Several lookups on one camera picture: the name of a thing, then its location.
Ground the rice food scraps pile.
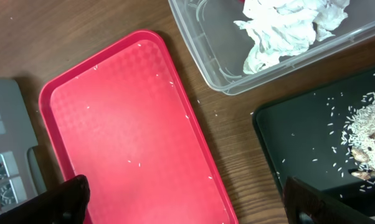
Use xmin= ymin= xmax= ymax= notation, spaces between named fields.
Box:
xmin=348 ymin=93 xmax=375 ymax=180

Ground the red plastic tray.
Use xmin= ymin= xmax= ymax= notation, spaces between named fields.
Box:
xmin=39 ymin=30 xmax=237 ymax=223

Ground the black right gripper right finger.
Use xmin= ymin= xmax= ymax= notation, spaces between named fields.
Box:
xmin=283 ymin=177 xmax=375 ymax=224

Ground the black waste tray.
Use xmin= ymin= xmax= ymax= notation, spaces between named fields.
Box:
xmin=252 ymin=68 xmax=375 ymax=217

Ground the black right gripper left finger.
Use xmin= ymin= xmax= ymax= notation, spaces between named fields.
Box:
xmin=0 ymin=175 xmax=90 ymax=224

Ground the clear plastic bin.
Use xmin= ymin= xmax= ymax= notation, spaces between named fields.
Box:
xmin=169 ymin=0 xmax=375 ymax=95

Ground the grey dishwasher rack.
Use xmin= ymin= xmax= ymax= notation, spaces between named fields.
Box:
xmin=0 ymin=78 xmax=47 ymax=215

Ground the white napkin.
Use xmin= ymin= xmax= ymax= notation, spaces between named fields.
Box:
xmin=234 ymin=0 xmax=350 ymax=75

